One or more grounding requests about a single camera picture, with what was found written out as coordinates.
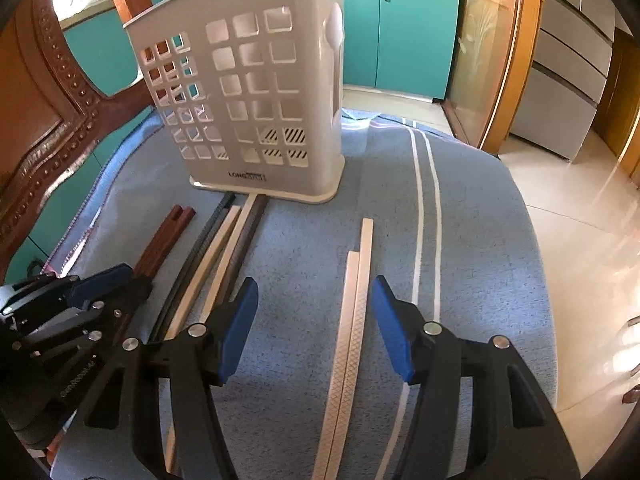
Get beige chopstick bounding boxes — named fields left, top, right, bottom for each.
left=162, top=204, right=242, bottom=474
left=200, top=194, right=257, bottom=323

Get reddish brown chopstick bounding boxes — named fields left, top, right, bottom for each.
left=134, top=205, right=183, bottom=276
left=145, top=207, right=195, bottom=278

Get black chopstick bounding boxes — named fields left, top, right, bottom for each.
left=148, top=192, right=235, bottom=342

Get white textured chopstick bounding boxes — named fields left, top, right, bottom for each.
left=327, top=218, right=373, bottom=479
left=311, top=250, right=359, bottom=480

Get dark brown chopstick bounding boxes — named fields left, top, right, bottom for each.
left=214, top=195, right=268, bottom=306

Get teal kitchen cabinets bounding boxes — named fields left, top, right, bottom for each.
left=6, top=0, right=462, bottom=281

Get carved wooden chair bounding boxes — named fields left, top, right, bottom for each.
left=1, top=0, right=152, bottom=272

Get blue striped towel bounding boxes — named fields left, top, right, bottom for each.
left=50, top=113, right=558, bottom=479

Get white plastic utensil basket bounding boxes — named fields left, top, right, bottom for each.
left=125, top=0, right=345, bottom=204

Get wooden glass door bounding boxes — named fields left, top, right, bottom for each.
left=444, top=0, right=542, bottom=155

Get grey drawer cabinet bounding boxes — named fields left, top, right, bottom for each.
left=511, top=0, right=620, bottom=160

